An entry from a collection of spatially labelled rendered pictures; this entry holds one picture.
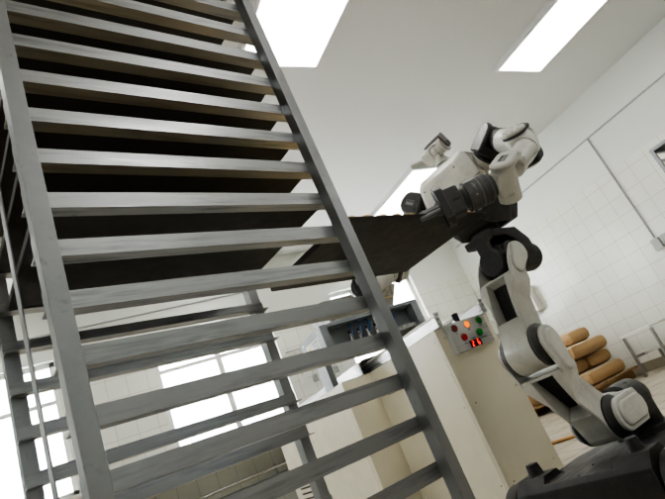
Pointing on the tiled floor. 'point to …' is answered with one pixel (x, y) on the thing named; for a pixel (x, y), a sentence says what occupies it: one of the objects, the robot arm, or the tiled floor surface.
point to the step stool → (647, 349)
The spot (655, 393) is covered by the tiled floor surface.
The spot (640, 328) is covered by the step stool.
